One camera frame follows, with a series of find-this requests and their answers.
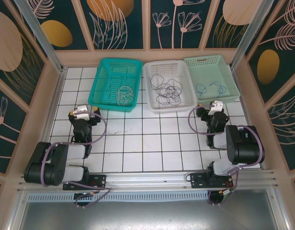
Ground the white thin cable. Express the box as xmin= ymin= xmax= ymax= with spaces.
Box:
xmin=117 ymin=92 xmax=135 ymax=106
xmin=116 ymin=85 xmax=135 ymax=103

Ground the light blue thin cable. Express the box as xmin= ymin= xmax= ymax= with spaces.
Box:
xmin=209 ymin=81 xmax=227 ymax=96

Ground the purple thin cable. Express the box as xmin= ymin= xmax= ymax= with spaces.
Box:
xmin=156 ymin=87 xmax=182 ymax=106
xmin=149 ymin=74 xmax=184 ymax=96
xmin=156 ymin=86 xmax=183 ymax=106

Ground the teal perforated plastic basket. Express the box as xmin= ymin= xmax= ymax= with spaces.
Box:
xmin=87 ymin=58 xmax=143 ymax=113

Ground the white perforated plastic basket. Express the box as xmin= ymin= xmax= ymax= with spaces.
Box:
xmin=142 ymin=59 xmax=197 ymax=115

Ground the mint green plastic basket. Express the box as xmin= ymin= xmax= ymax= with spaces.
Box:
xmin=183 ymin=54 xmax=241 ymax=103

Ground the green controller board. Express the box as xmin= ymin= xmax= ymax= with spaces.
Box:
xmin=218 ymin=185 xmax=235 ymax=201

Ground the grey metal sheet panel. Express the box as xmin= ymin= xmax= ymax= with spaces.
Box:
xmin=17 ymin=201 xmax=286 ymax=230

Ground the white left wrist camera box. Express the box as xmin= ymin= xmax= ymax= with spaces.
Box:
xmin=72 ymin=104 xmax=94 ymax=120

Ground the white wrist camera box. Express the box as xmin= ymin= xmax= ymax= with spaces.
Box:
xmin=208 ymin=100 xmax=224 ymax=116
xmin=72 ymin=104 xmax=94 ymax=120

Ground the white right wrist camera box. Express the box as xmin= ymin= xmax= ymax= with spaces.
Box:
xmin=208 ymin=100 xmax=224 ymax=116

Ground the left arm purple harness cable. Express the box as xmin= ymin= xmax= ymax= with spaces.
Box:
xmin=41 ymin=113 xmax=112 ymax=208

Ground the arm purple harness cable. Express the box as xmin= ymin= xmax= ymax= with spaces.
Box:
xmin=41 ymin=113 xmax=112 ymax=208
xmin=188 ymin=106 xmax=265 ymax=206

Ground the right arm purple harness cable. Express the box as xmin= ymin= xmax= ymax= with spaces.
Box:
xmin=188 ymin=106 xmax=265 ymax=206

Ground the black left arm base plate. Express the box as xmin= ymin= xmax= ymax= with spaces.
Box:
xmin=63 ymin=174 xmax=107 ymax=191

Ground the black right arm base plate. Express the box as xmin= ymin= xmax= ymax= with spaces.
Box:
xmin=190 ymin=172 xmax=234 ymax=190

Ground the aluminium extrusion rail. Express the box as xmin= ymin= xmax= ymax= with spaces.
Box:
xmin=17 ymin=170 xmax=279 ymax=192

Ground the aluminium frame post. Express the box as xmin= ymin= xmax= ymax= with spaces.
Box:
xmin=14 ymin=0 xmax=68 ymax=74
xmin=230 ymin=0 xmax=275 ymax=70

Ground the white slotted cable duct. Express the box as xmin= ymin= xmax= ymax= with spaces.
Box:
xmin=26 ymin=191 xmax=210 ymax=204

